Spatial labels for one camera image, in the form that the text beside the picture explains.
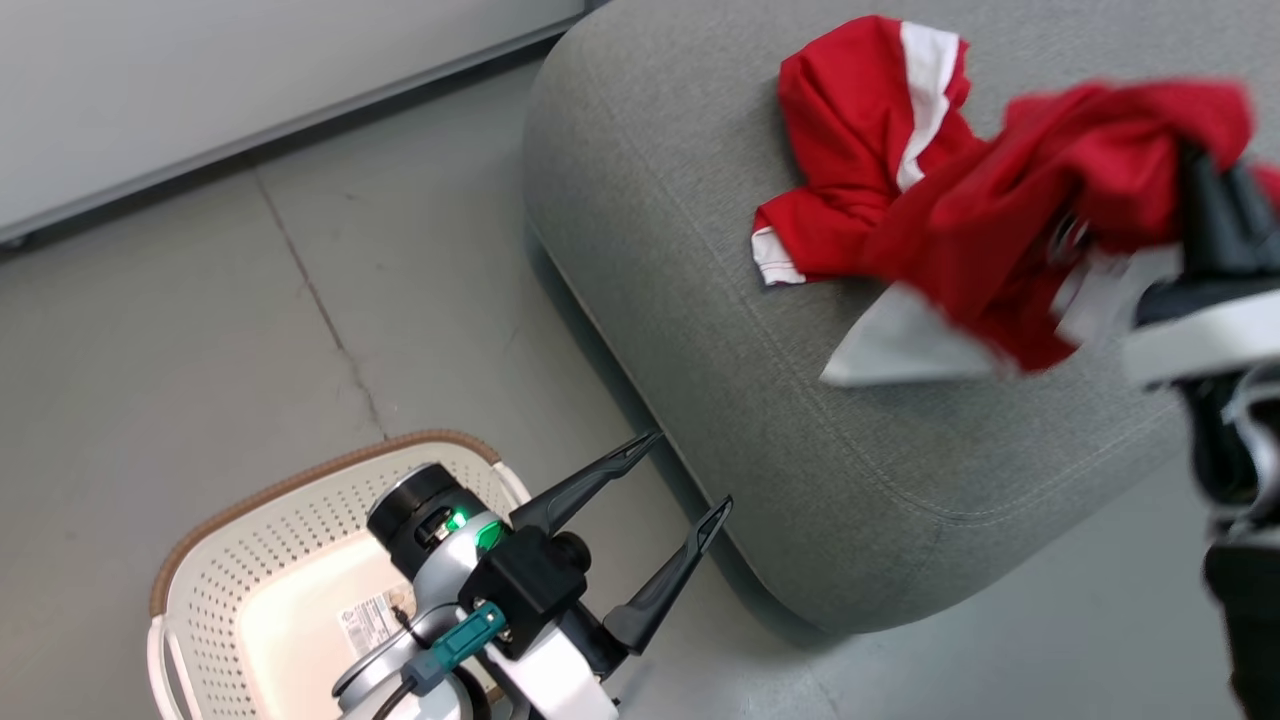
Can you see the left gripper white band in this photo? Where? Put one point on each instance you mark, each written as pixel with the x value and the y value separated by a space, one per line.
pixel 555 685

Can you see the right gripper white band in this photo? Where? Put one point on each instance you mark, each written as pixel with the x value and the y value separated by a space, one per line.
pixel 1200 335

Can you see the red and white garment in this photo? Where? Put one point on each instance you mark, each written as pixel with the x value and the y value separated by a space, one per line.
pixel 1010 220

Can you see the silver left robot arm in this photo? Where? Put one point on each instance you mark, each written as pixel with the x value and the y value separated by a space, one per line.
pixel 430 540

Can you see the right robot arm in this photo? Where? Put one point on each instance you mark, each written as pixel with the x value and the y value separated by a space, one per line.
pixel 1245 520

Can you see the grey fabric cushion seat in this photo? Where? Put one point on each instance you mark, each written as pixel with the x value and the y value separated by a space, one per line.
pixel 700 300

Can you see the white paper label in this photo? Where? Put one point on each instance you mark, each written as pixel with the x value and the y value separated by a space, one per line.
pixel 372 620

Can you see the white perforated laundry basket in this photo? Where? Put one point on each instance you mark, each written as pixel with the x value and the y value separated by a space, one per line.
pixel 250 560

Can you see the red shirt with white stripe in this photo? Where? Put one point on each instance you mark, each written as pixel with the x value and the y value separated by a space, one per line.
pixel 850 130

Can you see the large white partition panel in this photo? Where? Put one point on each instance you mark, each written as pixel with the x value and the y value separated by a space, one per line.
pixel 200 80

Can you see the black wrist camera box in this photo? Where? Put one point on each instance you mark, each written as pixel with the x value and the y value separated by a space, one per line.
pixel 530 585

